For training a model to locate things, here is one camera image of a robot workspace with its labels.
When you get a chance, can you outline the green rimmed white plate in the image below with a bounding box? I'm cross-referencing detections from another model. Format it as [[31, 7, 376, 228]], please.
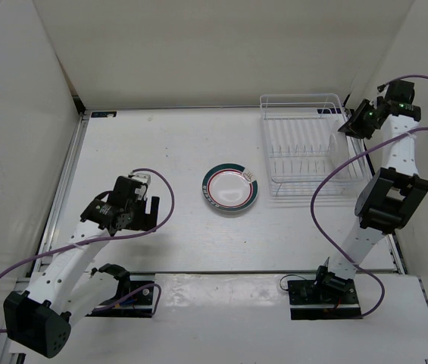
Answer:
[[204, 201, 257, 218]]

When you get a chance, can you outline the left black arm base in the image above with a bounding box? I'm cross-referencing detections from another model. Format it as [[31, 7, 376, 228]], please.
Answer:
[[90, 275, 162, 319]]

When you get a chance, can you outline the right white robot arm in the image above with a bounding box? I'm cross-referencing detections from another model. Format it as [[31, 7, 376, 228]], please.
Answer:
[[311, 80, 428, 303]]

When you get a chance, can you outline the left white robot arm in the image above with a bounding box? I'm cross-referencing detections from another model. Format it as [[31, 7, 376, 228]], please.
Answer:
[[3, 173, 160, 358]]

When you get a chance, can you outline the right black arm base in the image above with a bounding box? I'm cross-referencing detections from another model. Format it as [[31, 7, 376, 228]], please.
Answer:
[[280, 275, 361, 321]]

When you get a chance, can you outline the blue label sticker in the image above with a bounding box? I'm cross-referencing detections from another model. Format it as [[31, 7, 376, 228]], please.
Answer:
[[90, 111, 117, 118]]

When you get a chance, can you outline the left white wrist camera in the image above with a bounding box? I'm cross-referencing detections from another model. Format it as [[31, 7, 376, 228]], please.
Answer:
[[128, 172, 151, 198]]

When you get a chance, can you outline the white wire dish rack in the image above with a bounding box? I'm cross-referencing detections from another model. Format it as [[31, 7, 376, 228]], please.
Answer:
[[260, 93, 367, 199]]

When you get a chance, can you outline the aluminium table rail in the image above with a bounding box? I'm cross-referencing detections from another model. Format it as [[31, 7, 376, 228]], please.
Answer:
[[27, 108, 90, 278]]

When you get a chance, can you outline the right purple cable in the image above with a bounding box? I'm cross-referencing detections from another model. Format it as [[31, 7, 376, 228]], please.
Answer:
[[310, 75, 428, 317]]

